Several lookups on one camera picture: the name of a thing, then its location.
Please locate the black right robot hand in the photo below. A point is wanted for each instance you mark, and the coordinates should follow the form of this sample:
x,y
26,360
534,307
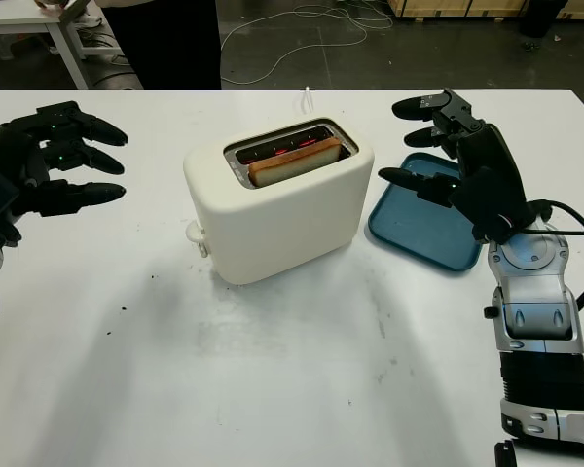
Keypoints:
x,y
486,151

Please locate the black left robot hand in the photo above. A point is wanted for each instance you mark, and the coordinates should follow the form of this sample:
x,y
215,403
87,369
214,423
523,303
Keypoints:
x,y
10,141

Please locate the slice of toast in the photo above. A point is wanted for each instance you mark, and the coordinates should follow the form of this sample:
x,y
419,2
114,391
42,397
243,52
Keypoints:
x,y
297,165

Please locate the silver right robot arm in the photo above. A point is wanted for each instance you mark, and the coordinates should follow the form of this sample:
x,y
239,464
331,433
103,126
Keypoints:
x,y
535,301

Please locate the person's bare hand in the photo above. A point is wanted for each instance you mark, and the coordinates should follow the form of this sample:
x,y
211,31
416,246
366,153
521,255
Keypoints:
x,y
51,4

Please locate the cream two-slot toaster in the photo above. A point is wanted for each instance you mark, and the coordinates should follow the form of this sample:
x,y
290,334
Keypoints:
x,y
282,233

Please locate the blue plastic tray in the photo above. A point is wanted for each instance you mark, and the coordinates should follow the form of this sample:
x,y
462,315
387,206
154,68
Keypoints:
x,y
418,233

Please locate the bystander dark trouser leg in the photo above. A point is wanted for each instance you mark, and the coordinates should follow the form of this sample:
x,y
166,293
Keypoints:
x,y
535,19

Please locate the stack of cardboard boxes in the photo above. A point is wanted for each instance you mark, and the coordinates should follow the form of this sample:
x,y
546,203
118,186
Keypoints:
x,y
467,7

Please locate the white table frame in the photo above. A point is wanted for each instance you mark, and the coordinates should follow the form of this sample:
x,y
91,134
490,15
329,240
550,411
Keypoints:
x,y
14,19

